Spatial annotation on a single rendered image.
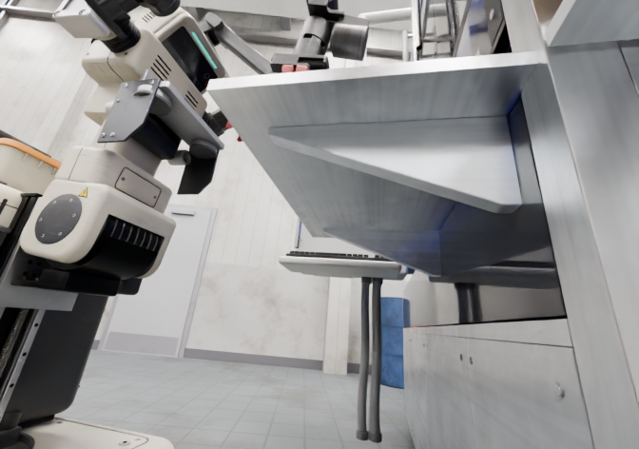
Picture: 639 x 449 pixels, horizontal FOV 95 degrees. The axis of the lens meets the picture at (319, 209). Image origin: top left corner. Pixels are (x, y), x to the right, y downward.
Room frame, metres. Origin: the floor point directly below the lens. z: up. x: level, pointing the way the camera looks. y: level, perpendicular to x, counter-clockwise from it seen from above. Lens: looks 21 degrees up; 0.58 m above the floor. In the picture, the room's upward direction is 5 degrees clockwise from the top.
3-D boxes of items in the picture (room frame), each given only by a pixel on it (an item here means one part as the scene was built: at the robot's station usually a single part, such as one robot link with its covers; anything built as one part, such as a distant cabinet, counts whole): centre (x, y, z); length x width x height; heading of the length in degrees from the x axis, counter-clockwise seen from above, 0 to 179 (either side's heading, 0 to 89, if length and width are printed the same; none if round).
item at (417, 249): (0.85, -0.19, 0.80); 0.34 x 0.03 x 0.13; 77
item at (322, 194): (0.61, -0.14, 0.87); 0.70 x 0.48 x 0.02; 167
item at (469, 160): (0.37, -0.08, 0.80); 0.34 x 0.03 x 0.13; 77
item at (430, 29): (0.92, -0.39, 1.51); 0.47 x 0.01 x 0.59; 167
